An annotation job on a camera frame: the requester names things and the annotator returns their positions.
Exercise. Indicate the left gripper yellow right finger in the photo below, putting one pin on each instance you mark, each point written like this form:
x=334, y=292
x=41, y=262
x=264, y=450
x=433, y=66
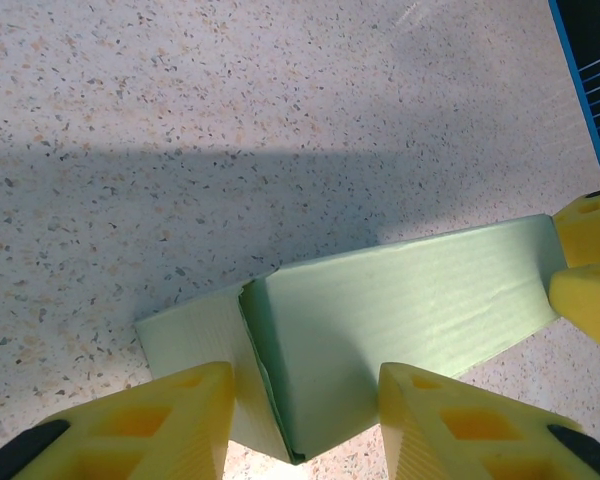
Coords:
x=460, y=450

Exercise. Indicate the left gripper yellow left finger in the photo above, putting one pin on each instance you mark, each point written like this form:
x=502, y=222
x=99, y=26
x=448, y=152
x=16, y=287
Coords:
x=130, y=445

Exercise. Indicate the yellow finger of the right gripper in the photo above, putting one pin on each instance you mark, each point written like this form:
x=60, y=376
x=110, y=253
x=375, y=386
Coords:
x=592, y=232
x=590, y=300

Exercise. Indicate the light green paper box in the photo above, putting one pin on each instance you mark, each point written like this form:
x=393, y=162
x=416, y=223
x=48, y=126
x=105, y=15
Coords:
x=380, y=300

